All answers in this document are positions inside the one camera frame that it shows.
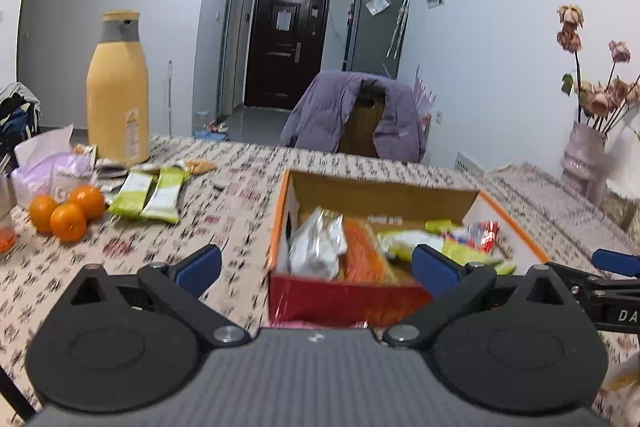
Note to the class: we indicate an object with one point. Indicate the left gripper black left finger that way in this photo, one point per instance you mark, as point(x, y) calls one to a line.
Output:
point(176, 290)

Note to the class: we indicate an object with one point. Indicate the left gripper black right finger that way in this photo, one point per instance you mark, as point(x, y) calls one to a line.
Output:
point(456, 291)

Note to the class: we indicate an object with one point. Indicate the green white protein bar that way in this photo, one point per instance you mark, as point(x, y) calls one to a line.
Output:
point(400, 246)

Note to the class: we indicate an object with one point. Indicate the red snack bag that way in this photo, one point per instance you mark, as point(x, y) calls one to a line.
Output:
point(481, 236)

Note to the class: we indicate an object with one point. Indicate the small green snack packet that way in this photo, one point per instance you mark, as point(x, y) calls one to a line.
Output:
point(440, 227)

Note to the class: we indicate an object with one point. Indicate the green white snack bar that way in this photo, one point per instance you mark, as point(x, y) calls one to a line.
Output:
point(130, 200)
point(163, 203)

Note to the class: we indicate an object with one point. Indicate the orange cracker packet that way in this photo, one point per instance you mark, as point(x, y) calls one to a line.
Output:
point(363, 263)

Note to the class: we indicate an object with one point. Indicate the orange cardboard snack box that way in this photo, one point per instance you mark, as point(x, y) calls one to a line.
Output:
point(385, 207)

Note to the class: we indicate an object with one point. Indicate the bread snack packet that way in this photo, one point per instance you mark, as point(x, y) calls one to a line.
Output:
point(198, 166)

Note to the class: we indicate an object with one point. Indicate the mandarin orange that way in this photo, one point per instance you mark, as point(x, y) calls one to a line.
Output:
point(68, 222)
point(40, 211)
point(90, 199)

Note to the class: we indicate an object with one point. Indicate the pink ceramic vase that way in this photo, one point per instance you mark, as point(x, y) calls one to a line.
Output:
point(583, 162)

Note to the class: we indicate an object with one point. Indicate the silver foil snack bag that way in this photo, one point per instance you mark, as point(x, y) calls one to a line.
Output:
point(317, 246)

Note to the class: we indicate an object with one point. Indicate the clear drinking glass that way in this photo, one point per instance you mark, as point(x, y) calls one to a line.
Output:
point(8, 236)

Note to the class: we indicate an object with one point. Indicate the wooden chair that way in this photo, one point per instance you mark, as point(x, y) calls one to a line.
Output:
point(357, 136)

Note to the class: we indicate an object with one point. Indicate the dried pink roses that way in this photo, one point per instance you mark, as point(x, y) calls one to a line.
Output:
point(603, 96)

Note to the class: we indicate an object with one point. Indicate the yellow thermos bottle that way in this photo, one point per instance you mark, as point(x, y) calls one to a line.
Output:
point(118, 91)

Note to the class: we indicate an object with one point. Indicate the purple puffer jacket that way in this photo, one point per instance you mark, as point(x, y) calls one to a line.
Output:
point(320, 118)

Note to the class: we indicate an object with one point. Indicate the grey refrigerator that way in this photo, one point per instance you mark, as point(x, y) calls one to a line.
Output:
point(375, 32)

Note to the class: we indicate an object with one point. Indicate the dark entrance door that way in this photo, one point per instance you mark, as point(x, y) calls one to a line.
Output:
point(285, 53)

